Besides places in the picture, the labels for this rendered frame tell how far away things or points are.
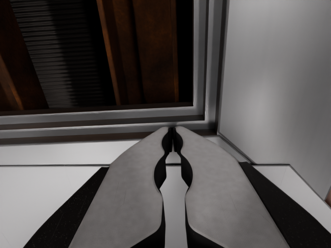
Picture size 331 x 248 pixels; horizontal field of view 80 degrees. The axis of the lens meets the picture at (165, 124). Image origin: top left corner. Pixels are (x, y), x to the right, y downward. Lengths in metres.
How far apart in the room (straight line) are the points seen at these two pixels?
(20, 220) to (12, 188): 0.04
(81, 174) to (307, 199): 0.18
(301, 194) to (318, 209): 0.03
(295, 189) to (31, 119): 0.21
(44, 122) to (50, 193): 0.06
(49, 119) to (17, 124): 0.02
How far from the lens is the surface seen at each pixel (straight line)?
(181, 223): 0.20
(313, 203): 0.21
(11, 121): 0.19
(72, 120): 0.17
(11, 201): 0.22
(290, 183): 0.18
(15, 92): 0.31
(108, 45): 0.24
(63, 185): 0.18
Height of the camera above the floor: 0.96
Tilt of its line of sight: 61 degrees down
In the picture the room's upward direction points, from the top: 178 degrees counter-clockwise
